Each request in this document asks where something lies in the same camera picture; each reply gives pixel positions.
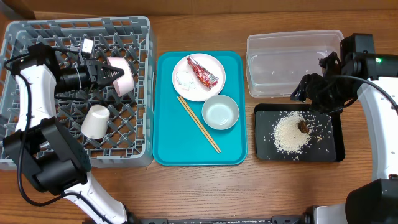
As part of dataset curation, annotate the cardboard backdrop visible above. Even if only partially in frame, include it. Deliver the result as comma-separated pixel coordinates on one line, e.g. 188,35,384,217
1,0,397,19

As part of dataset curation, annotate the white rice pile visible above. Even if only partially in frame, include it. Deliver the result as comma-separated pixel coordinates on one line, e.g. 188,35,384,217
262,110,332,160

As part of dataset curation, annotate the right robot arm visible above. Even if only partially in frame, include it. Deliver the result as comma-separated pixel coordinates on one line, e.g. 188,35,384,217
290,33,397,224

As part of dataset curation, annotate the wooden chopstick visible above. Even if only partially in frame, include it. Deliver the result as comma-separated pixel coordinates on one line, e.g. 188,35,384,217
179,95,223,153
177,96,220,154

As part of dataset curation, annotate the pink bowl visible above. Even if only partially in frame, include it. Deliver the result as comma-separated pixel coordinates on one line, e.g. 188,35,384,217
107,57,134,96

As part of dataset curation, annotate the grey-green bowl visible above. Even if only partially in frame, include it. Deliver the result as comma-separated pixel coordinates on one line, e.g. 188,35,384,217
201,95,239,130

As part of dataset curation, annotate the grey plastic dishwasher rack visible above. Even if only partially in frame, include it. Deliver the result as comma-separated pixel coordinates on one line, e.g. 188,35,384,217
1,16,156,168

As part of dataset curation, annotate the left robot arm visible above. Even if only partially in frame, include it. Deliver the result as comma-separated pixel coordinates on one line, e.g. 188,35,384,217
3,43,134,223

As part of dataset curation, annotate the red snack wrapper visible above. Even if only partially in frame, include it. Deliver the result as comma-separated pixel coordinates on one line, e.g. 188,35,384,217
187,57,218,89

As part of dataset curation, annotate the crumpled white tissue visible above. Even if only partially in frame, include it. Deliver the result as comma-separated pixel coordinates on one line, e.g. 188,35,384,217
176,71,196,90

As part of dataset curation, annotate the clear plastic bin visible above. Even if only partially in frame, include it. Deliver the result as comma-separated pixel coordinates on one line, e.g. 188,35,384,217
246,30,343,98

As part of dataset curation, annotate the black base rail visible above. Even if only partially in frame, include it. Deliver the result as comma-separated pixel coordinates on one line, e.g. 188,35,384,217
126,213,313,224

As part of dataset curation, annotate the white paper cup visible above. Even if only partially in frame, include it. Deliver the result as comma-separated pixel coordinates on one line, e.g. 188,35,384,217
81,105,110,139

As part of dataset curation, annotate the black waste tray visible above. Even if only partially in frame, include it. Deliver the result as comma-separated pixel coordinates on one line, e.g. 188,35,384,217
254,103,346,162

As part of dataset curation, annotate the teal plastic serving tray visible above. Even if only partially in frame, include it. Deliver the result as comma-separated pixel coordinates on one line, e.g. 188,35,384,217
153,51,248,166

